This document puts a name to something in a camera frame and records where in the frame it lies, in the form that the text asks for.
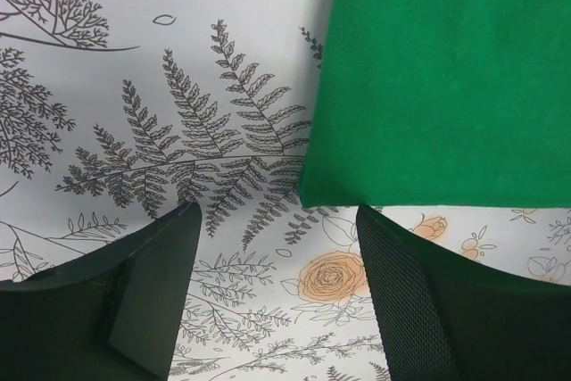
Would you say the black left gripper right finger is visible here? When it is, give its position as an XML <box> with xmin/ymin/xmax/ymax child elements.
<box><xmin>356</xmin><ymin>205</ymin><xmax>570</xmax><ymax>380</ymax></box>

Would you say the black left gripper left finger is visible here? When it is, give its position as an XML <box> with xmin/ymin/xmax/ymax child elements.
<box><xmin>1</xmin><ymin>203</ymin><xmax>201</xmax><ymax>380</ymax></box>

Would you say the green t shirt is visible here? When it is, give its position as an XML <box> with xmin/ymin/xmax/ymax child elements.
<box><xmin>299</xmin><ymin>0</ymin><xmax>570</xmax><ymax>208</ymax></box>

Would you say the floral table cloth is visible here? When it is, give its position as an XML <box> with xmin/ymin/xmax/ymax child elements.
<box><xmin>1</xmin><ymin>0</ymin><xmax>570</xmax><ymax>380</ymax></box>

